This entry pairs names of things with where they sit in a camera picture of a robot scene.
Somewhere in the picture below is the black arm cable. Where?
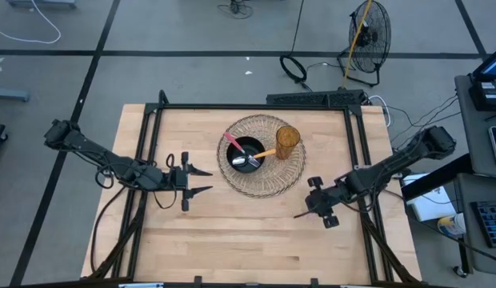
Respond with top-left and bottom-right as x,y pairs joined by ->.
90,166 -> 129,275

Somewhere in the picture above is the coiled black floor cable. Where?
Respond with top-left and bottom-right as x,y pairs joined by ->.
279,0 -> 313,92

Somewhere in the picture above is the orange-handled metal spoon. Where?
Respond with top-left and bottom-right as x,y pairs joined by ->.
231,148 -> 278,168

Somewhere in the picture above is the grey metal bar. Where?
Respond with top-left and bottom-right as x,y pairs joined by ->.
0,88 -> 30,102

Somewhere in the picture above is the black labelled device box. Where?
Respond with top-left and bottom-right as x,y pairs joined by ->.
468,78 -> 496,112

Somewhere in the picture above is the black bowl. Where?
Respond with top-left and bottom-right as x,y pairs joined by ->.
226,136 -> 266,174

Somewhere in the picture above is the red-handled metal fork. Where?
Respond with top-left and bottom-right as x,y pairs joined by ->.
223,131 -> 262,169

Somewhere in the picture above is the amber plastic cup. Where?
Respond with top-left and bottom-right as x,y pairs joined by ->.
275,125 -> 302,161

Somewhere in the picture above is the white cable loop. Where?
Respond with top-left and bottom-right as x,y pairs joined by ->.
367,94 -> 392,127

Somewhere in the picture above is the black laptop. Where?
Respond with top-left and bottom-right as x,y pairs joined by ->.
471,43 -> 496,81

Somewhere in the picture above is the tangled black cable bundle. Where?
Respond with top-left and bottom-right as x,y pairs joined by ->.
217,0 -> 254,20

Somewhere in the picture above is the black aluminium table frame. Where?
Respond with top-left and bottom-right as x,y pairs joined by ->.
87,90 -> 423,287

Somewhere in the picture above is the white printed can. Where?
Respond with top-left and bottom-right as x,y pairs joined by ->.
437,212 -> 467,238

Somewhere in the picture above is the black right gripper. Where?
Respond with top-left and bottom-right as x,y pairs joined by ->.
293,175 -> 353,229

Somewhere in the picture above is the grey desk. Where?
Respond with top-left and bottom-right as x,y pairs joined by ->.
454,74 -> 496,179
454,172 -> 496,277

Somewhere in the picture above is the black keyboard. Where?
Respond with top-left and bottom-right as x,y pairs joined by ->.
470,199 -> 496,249

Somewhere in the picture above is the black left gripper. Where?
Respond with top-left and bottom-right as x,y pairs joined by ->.
151,151 -> 214,212

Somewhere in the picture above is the black desk beam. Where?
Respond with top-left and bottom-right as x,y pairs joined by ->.
400,153 -> 473,202

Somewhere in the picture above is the black floor fan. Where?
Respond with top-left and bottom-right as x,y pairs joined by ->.
337,0 -> 392,88

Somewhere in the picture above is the white floor cable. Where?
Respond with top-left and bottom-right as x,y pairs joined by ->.
0,0 -> 62,45

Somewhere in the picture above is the round woven straw placemat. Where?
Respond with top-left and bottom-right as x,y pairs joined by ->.
216,114 -> 307,199

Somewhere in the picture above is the white paper box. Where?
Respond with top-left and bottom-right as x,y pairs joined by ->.
402,172 -> 457,222

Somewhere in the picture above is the yellow cable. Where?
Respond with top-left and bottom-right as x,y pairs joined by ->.
342,0 -> 373,90

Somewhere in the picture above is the black perforated electronics box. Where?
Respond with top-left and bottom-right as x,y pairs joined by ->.
266,89 -> 367,107

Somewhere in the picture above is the grey metal base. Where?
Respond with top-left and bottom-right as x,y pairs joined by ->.
6,0 -> 78,10

